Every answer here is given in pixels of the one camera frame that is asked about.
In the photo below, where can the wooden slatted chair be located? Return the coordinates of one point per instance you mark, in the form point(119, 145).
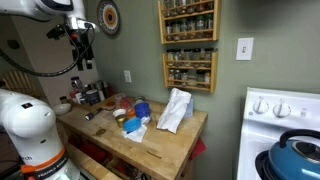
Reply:
point(20, 81)

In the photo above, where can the black stove burner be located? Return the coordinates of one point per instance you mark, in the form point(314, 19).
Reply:
point(261, 165)

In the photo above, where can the white crumpled cloth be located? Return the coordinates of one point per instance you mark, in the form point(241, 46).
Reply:
point(173, 110)

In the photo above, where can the glass spice jar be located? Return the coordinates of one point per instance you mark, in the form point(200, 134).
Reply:
point(190, 5)
point(167, 7)
point(200, 4)
point(208, 54)
point(209, 4)
point(177, 75)
point(197, 54)
point(178, 56)
point(187, 55)
point(184, 26)
point(169, 28)
point(192, 79)
point(181, 6)
point(176, 27)
point(170, 56)
point(200, 76)
point(184, 76)
point(208, 22)
point(200, 23)
point(192, 25)
point(207, 78)
point(171, 75)

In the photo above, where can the decorative patterned wall plate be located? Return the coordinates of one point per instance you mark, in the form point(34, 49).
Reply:
point(108, 16)

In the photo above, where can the red lidded spice jar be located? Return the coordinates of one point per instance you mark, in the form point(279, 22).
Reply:
point(78, 98)

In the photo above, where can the red bag under table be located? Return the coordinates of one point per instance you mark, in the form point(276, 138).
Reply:
point(95, 151)

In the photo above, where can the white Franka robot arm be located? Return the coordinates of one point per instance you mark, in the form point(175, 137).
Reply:
point(30, 120)

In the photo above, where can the blue plastic container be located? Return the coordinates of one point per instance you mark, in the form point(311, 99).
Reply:
point(142, 110)

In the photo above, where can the small jar black lid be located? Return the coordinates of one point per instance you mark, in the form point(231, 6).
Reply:
point(63, 99)

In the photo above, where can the small wooden spice rack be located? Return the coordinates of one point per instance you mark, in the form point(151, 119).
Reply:
point(213, 73)

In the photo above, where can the dark canister white lid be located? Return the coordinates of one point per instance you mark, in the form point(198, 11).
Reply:
point(92, 98)

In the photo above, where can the low wooden bench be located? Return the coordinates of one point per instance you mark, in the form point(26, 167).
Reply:
point(90, 165)

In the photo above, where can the large wooden spice rack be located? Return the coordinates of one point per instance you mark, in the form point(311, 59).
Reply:
point(190, 40)

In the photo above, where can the white ceramic bowl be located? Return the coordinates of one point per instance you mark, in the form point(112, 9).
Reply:
point(62, 109)

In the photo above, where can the white stove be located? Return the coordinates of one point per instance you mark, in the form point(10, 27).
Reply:
point(266, 133)

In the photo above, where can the orange plastic cup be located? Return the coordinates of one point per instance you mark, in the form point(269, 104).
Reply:
point(130, 113)

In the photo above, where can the white wall outlet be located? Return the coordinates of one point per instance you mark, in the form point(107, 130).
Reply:
point(127, 76)

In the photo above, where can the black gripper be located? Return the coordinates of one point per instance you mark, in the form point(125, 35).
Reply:
point(83, 43)

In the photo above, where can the clear plastic bag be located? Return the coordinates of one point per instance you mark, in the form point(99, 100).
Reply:
point(125, 101)

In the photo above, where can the pale blue box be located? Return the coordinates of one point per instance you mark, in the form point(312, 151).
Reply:
point(190, 108)

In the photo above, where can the crumpled white napkin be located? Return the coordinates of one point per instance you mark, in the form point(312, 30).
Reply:
point(136, 136)

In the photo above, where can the red hanging cloth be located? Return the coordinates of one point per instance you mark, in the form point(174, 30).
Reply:
point(198, 148)

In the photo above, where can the glass jar metal lid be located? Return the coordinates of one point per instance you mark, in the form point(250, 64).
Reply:
point(140, 99)

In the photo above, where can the white light switch plate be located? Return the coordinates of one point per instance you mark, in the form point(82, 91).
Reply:
point(244, 49)

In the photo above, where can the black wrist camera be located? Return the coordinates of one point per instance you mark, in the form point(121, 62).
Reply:
point(56, 32)

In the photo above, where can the white round plastic lid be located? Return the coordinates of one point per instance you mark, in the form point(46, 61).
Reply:
point(119, 112)

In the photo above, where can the white stove knob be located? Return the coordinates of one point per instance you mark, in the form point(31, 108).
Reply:
point(261, 106)
point(281, 109)

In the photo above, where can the blue bowl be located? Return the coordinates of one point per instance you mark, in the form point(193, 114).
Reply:
point(131, 125)

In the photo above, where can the steel shaker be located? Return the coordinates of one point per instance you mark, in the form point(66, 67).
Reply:
point(98, 85)
point(105, 89)

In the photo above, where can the blue and silver flashlight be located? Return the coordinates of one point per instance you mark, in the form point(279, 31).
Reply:
point(95, 113)

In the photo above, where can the wooden butcher block table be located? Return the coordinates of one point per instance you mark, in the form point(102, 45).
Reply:
point(160, 146)

